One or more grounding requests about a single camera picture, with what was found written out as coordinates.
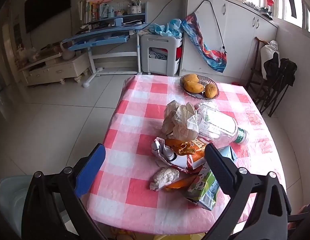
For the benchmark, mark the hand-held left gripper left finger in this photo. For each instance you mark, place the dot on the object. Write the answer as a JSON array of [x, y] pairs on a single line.
[[91, 172]]

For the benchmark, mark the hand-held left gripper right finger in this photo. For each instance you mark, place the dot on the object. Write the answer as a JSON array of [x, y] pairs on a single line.
[[220, 170]]

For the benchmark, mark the blue white carton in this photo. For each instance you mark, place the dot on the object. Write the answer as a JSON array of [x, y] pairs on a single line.
[[228, 153]]

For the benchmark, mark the green milk carton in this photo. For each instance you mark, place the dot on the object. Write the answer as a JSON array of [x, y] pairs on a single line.
[[200, 190]]

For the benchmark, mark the clear plastic bottle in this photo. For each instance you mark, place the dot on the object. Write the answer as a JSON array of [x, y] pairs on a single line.
[[217, 125]]

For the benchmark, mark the white tissue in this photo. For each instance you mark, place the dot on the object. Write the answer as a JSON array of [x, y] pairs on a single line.
[[163, 176]]

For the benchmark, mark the red white snack wrapper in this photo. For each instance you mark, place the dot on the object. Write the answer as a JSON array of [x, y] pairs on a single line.
[[162, 152]]

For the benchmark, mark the paper bag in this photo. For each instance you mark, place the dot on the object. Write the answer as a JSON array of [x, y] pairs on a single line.
[[178, 120]]

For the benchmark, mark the pink checkered tablecloth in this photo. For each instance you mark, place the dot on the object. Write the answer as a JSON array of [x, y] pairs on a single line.
[[135, 130]]

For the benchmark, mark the round yellow mango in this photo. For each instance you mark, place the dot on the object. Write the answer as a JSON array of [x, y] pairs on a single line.
[[210, 90]]

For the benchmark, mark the metal fruit bowl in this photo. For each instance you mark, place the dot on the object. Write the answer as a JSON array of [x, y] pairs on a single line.
[[207, 79]]

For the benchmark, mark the cream television stand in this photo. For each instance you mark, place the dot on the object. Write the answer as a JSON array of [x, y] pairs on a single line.
[[54, 68]]

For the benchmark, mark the wooden chair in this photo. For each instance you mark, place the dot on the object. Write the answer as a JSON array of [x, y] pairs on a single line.
[[255, 62]]

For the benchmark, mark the black folding chair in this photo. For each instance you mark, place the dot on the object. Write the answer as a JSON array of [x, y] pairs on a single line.
[[282, 72]]

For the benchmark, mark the pink kettlebell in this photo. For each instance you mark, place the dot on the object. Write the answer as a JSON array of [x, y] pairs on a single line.
[[68, 53]]

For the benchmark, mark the white sack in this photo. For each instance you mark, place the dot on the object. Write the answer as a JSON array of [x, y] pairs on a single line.
[[265, 52]]

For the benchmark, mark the white cabinet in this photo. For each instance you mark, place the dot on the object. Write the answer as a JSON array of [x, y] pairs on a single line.
[[240, 37]]

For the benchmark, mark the blue study desk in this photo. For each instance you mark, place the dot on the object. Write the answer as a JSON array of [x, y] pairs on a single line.
[[100, 36]]

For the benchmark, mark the white plastic stool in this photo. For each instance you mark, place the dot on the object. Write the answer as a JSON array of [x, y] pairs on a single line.
[[157, 41]]

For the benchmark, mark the blue plastic bag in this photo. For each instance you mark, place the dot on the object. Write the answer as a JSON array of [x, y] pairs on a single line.
[[167, 28]]

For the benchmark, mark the small blue box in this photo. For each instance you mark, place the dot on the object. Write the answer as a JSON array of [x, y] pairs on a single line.
[[119, 22]]

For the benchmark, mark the row of books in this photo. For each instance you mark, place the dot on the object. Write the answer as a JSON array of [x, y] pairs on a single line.
[[91, 11]]

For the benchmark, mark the grey shoes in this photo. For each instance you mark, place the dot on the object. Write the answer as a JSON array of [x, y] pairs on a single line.
[[266, 12]]

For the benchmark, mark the white pen holder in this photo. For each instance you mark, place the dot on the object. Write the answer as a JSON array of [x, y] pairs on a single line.
[[134, 8]]

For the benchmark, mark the pink plush toy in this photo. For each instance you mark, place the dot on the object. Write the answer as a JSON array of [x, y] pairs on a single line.
[[102, 0]]

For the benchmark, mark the window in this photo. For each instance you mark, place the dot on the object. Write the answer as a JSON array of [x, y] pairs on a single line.
[[307, 17]]

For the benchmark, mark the black wall television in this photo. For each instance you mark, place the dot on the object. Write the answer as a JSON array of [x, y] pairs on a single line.
[[47, 2]]

